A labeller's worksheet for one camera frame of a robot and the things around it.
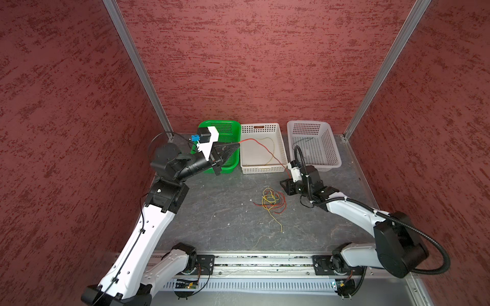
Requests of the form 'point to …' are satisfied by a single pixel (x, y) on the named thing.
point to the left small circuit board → (185, 285)
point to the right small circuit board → (345, 287)
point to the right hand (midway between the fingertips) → (282, 185)
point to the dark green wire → (301, 139)
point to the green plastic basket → (229, 132)
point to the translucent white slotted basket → (317, 142)
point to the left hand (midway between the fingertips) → (236, 148)
